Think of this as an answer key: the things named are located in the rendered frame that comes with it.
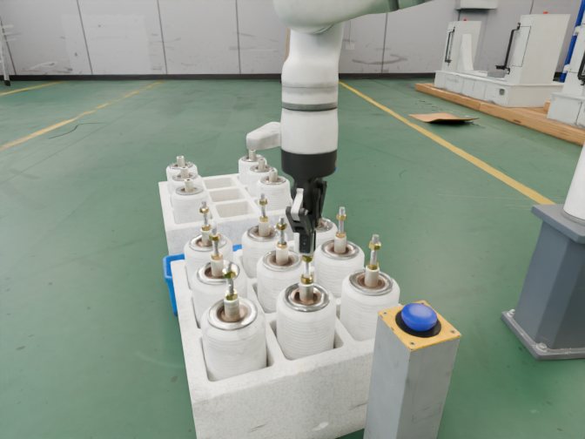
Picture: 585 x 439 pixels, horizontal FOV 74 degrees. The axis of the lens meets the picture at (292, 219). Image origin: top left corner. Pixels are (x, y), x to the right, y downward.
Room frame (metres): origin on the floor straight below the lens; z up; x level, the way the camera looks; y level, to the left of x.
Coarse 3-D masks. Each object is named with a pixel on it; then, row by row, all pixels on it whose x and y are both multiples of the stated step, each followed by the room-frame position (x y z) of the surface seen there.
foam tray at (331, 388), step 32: (256, 288) 0.65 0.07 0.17; (192, 320) 0.54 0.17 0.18; (192, 352) 0.46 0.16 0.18; (352, 352) 0.46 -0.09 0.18; (192, 384) 0.40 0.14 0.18; (224, 384) 0.40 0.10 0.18; (256, 384) 0.40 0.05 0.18; (288, 384) 0.41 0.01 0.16; (320, 384) 0.43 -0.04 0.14; (352, 384) 0.45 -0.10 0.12; (224, 416) 0.38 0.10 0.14; (256, 416) 0.40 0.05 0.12; (288, 416) 0.41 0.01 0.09; (320, 416) 0.43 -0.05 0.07; (352, 416) 0.45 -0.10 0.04
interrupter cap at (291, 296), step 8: (288, 288) 0.52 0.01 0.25; (296, 288) 0.52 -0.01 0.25; (320, 288) 0.52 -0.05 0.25; (288, 296) 0.50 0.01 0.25; (296, 296) 0.51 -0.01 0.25; (320, 296) 0.50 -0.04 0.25; (328, 296) 0.50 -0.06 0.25; (288, 304) 0.48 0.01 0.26; (296, 304) 0.48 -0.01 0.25; (304, 304) 0.48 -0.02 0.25; (312, 304) 0.48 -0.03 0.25; (320, 304) 0.48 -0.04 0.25; (304, 312) 0.47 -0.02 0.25; (312, 312) 0.47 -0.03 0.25
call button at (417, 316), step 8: (408, 304) 0.38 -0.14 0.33; (416, 304) 0.38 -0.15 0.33; (408, 312) 0.37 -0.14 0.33; (416, 312) 0.37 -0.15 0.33; (424, 312) 0.37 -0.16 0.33; (432, 312) 0.37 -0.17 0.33; (408, 320) 0.36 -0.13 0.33; (416, 320) 0.35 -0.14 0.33; (424, 320) 0.35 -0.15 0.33; (432, 320) 0.35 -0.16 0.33; (416, 328) 0.35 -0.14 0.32; (424, 328) 0.35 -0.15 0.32
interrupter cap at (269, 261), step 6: (270, 252) 0.64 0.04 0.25; (288, 252) 0.64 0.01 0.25; (294, 252) 0.64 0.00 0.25; (264, 258) 0.62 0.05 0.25; (270, 258) 0.62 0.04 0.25; (288, 258) 0.63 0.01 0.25; (294, 258) 0.62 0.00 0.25; (300, 258) 0.62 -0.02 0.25; (264, 264) 0.60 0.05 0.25; (270, 264) 0.60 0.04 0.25; (276, 264) 0.60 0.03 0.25; (282, 264) 0.60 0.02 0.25; (288, 264) 0.60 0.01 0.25; (294, 264) 0.60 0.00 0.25; (300, 264) 0.60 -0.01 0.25; (276, 270) 0.58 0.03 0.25; (282, 270) 0.58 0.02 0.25; (288, 270) 0.58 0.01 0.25
